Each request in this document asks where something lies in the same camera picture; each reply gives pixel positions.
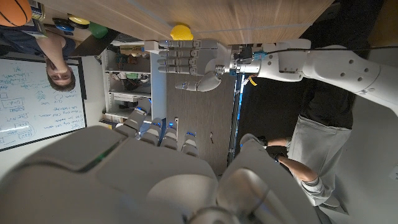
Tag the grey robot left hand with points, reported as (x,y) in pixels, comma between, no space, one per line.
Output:
(205,59)

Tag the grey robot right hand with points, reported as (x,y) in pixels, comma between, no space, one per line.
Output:
(130,183)

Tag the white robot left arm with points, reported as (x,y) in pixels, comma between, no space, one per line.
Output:
(339,70)

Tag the yellow toy lemon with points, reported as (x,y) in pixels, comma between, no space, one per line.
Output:
(182,33)

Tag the green toy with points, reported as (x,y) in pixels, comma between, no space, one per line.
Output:
(98,30)

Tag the white storage shelf unit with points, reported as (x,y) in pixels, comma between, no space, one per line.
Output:
(158,90)

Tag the dark-haired man in navy shirt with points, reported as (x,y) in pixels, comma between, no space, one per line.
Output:
(59,74)

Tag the yellow and black disc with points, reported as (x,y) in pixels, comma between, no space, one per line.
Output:
(79,21)

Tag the person in black shirt grey shorts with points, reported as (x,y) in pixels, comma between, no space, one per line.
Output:
(320,146)

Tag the blue and black disc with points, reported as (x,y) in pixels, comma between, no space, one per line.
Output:
(63,26)

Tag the orange basketball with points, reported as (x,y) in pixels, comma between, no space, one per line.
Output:
(14,12)

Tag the large wall whiteboard with writing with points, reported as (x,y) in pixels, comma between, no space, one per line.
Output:
(34,105)

